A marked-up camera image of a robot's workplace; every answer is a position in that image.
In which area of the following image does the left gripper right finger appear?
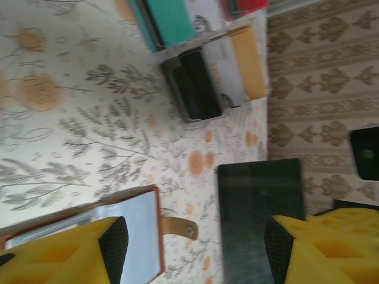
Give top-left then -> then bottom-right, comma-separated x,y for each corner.
264,215 -> 379,284

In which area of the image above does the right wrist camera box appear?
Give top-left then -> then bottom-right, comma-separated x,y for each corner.
348,126 -> 379,182

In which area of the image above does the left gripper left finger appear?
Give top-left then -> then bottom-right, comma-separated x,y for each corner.
0,215 -> 130,284

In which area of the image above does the red card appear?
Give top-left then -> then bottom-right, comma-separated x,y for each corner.
220,0 -> 270,21

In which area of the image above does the brown tray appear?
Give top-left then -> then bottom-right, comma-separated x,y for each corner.
0,183 -> 198,280

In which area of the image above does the clear acrylic card rack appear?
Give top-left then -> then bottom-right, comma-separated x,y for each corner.
130,0 -> 270,125

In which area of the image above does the teal card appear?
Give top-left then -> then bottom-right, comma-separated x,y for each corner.
142,0 -> 196,54

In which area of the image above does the black card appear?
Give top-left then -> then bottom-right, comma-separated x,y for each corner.
217,157 -> 306,284
177,49 -> 223,121

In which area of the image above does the yellow card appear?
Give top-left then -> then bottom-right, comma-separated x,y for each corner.
229,25 -> 269,101

